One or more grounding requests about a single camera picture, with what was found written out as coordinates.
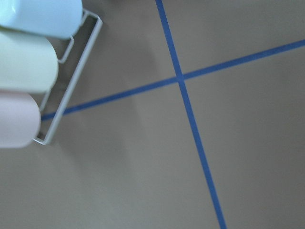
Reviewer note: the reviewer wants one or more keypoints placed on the pink plastic cup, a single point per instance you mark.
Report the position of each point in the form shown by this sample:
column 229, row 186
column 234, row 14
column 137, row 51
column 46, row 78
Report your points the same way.
column 20, row 119

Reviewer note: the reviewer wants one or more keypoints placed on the light blue plastic cup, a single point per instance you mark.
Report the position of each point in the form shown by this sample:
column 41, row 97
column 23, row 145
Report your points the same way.
column 54, row 18

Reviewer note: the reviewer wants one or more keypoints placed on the pale green plastic cup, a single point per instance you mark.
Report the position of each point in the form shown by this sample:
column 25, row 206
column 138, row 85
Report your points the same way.
column 28, row 63

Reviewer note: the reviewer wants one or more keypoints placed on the white wire cup rack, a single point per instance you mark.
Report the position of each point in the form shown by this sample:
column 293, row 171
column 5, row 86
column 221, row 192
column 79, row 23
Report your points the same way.
column 74, row 54

